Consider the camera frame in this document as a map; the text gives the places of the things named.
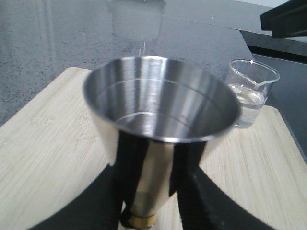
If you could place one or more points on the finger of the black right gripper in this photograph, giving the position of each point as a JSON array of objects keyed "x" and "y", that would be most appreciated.
[{"x": 287, "y": 20}]

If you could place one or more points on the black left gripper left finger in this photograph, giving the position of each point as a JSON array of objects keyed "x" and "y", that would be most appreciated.
[{"x": 99, "y": 206}]

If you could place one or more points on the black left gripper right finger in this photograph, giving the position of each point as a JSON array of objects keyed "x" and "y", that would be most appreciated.
[{"x": 202, "y": 204}]

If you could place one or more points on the small glass beaker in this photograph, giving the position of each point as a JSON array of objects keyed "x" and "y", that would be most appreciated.
[{"x": 251, "y": 81}]

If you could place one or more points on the steel double jigger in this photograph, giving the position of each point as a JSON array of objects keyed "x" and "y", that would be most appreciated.
[{"x": 156, "y": 117}]

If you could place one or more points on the wooden cutting board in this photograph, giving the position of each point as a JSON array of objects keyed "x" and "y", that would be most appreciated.
[{"x": 50, "y": 152}]

